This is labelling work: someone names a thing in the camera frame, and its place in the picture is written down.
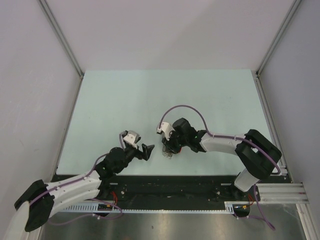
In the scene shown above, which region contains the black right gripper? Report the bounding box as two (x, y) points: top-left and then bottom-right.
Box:
(162, 129), (189, 155)

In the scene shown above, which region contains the keyring bunch with chain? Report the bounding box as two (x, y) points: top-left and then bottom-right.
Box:
(162, 146), (175, 159)

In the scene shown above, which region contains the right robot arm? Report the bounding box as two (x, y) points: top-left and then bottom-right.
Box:
(156, 118), (282, 201)

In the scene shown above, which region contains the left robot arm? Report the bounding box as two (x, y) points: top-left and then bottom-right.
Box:
(14, 144), (155, 232)

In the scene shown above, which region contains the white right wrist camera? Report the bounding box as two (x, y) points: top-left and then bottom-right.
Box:
(156, 122), (175, 140)

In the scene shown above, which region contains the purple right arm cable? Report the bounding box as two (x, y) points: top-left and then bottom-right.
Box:
(157, 104), (281, 175)

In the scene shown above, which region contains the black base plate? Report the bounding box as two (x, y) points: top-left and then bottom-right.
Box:
(51, 174), (261, 211)

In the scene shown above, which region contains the white slotted cable duct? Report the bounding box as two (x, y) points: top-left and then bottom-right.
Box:
(60, 201), (249, 214)

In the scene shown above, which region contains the aluminium right frame rail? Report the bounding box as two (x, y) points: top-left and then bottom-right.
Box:
(257, 183), (309, 204)

